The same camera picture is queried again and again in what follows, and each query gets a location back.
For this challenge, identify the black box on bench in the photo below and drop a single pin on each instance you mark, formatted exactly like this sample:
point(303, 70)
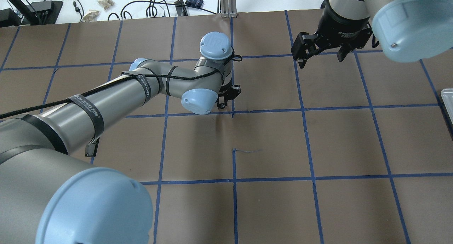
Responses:
point(46, 11)

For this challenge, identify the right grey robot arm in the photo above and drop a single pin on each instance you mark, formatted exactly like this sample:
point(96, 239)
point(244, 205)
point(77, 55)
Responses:
point(406, 30)

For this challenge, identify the aluminium frame post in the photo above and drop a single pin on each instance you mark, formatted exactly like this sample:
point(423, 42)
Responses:
point(227, 8)

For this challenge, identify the small brown parts bag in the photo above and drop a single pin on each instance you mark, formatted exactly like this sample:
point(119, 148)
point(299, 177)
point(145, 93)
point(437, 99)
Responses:
point(106, 4)

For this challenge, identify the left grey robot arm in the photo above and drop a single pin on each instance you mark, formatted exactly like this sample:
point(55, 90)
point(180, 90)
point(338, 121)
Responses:
point(49, 197)

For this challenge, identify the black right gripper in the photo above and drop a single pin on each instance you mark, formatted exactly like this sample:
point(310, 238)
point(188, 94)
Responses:
point(342, 28)

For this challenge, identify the black brake pad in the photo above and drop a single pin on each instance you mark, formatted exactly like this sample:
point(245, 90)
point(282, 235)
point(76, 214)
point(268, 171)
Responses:
point(91, 148)

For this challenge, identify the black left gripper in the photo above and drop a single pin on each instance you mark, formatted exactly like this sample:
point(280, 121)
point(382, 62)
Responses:
point(229, 94)

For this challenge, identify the blue checkered pouch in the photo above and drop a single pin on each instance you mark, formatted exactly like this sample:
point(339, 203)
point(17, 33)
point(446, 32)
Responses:
point(194, 3)

